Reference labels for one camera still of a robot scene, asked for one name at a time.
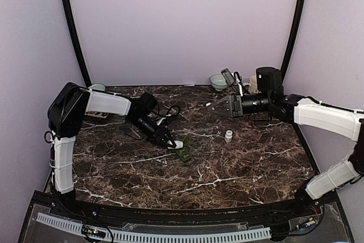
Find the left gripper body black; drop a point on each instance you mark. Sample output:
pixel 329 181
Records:
pixel 153 136

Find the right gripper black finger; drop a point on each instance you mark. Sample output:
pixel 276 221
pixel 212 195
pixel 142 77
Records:
pixel 226 112
pixel 225 101

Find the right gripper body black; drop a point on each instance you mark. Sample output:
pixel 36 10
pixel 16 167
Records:
pixel 239 106

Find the black frame post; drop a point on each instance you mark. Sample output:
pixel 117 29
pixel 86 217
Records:
pixel 292 36
pixel 76 42

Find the pale green bowl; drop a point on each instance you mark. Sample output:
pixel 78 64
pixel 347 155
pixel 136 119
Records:
pixel 218 82
pixel 97 87

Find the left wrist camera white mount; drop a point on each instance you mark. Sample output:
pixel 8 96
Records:
pixel 170 113

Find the patterned coaster under bowl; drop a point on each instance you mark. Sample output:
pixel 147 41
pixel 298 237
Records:
pixel 97 114

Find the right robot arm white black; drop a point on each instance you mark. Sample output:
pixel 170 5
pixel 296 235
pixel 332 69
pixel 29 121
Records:
pixel 301 110

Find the left black frame post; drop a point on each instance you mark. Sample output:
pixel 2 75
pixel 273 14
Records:
pixel 76 42

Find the pale green bowl right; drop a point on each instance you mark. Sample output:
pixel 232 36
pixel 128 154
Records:
pixel 218 82

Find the pale green bowl left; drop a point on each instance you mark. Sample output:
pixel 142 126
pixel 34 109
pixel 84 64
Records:
pixel 97 87

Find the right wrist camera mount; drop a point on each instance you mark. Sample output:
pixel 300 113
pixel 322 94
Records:
pixel 234 81

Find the white slotted cable duct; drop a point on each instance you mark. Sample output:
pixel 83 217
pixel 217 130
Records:
pixel 150 233

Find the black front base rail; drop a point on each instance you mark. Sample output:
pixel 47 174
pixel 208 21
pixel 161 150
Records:
pixel 115 215

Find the white pill bottle front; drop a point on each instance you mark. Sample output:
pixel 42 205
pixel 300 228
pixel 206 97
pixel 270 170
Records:
pixel 176 145

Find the right black frame post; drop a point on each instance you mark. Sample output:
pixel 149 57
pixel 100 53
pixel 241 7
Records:
pixel 292 36

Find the green weekly pill organizer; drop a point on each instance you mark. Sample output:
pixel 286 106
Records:
pixel 184 153

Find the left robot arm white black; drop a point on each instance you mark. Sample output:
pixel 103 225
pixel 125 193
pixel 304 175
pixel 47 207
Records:
pixel 66 115

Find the cream ceramic mug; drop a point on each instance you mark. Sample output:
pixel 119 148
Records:
pixel 253 86

